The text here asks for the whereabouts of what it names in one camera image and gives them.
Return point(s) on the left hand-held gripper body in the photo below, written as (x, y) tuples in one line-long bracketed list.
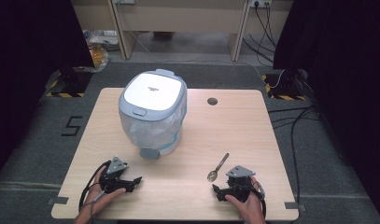
[(113, 180)]

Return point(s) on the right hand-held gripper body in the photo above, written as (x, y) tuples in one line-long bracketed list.
[(237, 186)]

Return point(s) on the metal spoon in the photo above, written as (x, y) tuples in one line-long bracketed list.
[(212, 176)]

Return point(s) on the blue white pedal trash can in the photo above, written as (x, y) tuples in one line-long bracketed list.
[(152, 93)]

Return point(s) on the person's left hand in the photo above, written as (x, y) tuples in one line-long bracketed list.
[(99, 199)]

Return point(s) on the person's right hand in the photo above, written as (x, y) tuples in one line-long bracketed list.
[(250, 208)]

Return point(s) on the grey tape piece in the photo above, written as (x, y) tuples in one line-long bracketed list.
[(294, 206), (58, 200)]

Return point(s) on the black stand base striped tape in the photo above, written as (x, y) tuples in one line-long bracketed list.
[(71, 82), (285, 85)]

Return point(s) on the clear plastic bag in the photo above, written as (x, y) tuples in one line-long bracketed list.
[(99, 57)]

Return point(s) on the black curtain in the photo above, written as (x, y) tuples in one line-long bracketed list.
[(346, 87), (25, 77)]

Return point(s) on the white packaging clutter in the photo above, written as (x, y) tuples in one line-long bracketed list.
[(100, 36)]

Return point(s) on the white power strip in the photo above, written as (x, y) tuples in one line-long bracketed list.
[(260, 2)]

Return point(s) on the beige wooden desk frame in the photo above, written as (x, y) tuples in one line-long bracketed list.
[(181, 15)]

